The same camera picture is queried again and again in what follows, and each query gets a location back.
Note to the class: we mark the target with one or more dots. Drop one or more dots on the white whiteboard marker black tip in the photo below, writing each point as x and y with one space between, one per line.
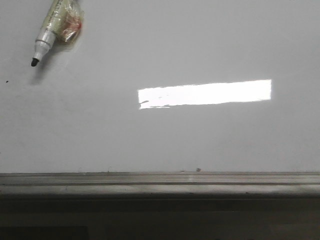
46 35

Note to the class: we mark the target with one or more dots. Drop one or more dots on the white whiteboard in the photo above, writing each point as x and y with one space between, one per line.
163 86

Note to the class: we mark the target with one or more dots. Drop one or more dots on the aluminium whiteboard tray rail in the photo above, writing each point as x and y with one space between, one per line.
111 185

